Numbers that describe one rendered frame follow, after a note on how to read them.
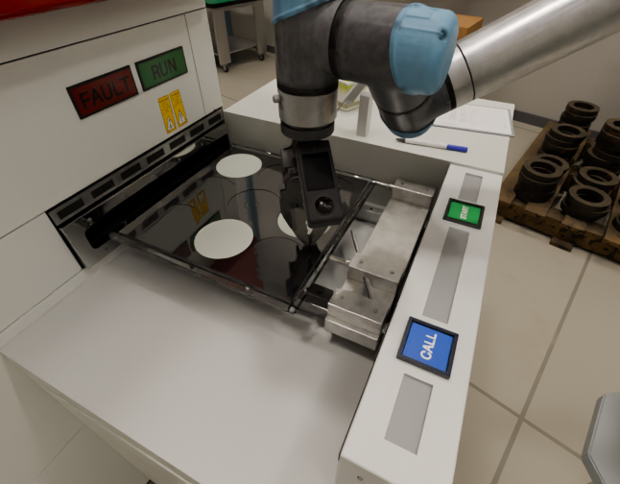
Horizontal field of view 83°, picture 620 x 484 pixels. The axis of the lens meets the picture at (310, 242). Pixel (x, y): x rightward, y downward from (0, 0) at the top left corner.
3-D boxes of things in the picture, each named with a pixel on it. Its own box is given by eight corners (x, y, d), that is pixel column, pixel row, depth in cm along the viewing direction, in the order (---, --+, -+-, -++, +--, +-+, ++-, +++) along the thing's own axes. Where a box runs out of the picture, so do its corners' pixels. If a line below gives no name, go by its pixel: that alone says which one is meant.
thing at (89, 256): (82, 267, 63) (56, 227, 56) (227, 156, 92) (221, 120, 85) (88, 270, 62) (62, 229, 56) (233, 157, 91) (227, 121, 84)
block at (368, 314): (326, 314, 51) (327, 302, 49) (336, 298, 54) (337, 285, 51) (379, 335, 49) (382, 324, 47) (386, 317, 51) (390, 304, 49)
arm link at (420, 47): (461, 57, 40) (370, 44, 44) (465, -15, 30) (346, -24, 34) (436, 123, 41) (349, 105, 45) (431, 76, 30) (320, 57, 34)
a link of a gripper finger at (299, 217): (305, 227, 63) (304, 182, 56) (310, 249, 58) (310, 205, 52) (288, 228, 62) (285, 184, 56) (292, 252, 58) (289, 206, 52)
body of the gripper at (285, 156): (325, 175, 58) (328, 102, 50) (337, 206, 52) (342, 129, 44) (279, 179, 57) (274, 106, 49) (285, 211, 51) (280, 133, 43)
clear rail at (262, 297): (108, 239, 62) (105, 233, 61) (114, 234, 63) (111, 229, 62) (294, 318, 50) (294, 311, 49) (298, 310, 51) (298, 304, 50)
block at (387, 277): (346, 278, 57) (348, 264, 54) (354, 263, 59) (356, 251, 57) (395, 295, 54) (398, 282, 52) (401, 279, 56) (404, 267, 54)
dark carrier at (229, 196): (119, 233, 62) (118, 231, 62) (232, 148, 85) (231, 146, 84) (291, 302, 51) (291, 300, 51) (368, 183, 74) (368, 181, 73)
